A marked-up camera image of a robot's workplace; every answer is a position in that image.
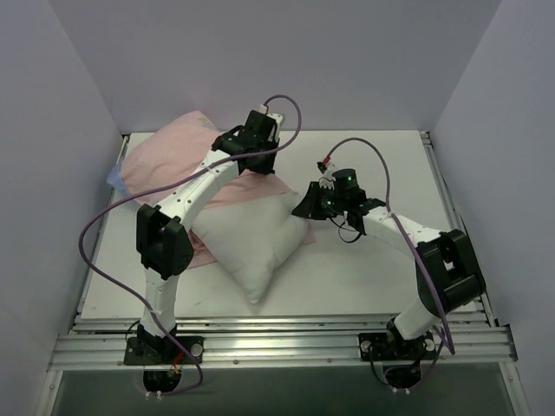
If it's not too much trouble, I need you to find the white pillow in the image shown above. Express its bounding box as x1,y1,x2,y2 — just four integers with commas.
190,192,316,304

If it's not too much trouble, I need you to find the blue printed pillowcase pink inside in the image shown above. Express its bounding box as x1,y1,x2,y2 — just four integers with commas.
106,110,317,270

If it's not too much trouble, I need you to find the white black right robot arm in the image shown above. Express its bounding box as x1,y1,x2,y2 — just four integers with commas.
292,169,486,360

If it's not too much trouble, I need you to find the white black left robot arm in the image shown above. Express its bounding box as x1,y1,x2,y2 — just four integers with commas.
136,106,284,363

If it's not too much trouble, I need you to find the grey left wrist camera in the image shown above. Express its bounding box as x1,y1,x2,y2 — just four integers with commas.
259,104,285,143

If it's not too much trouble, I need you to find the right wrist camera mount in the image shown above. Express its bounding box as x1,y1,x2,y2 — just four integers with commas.
317,157,338,190

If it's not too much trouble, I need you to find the aluminium table edge rail left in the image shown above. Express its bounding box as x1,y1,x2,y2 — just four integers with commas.
75,134,130,315

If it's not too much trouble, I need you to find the aluminium table edge rail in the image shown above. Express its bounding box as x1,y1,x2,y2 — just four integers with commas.
75,134,130,315
420,131,499,327

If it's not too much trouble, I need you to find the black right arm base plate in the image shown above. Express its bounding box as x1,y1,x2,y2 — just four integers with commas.
357,332,437,362

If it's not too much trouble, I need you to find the aluminium table edge rail right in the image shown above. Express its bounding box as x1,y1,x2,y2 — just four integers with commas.
420,131,499,327

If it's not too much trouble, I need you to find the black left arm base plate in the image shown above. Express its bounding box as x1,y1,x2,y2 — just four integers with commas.
123,335,205,366

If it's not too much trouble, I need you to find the aluminium front rail frame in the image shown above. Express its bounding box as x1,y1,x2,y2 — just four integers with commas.
49,312,517,371

